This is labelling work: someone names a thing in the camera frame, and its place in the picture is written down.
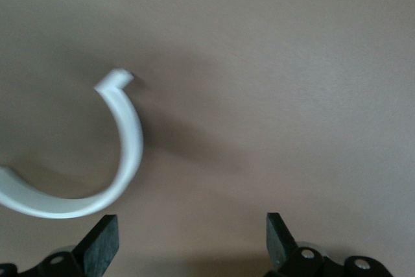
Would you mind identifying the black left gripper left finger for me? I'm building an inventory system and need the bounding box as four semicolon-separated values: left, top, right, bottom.
19;214;120;277

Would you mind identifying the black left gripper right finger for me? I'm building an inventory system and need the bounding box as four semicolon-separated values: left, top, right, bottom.
264;212;343;277

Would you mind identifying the white curved plastic bracket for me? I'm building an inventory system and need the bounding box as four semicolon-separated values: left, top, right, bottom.
0;68;145;219

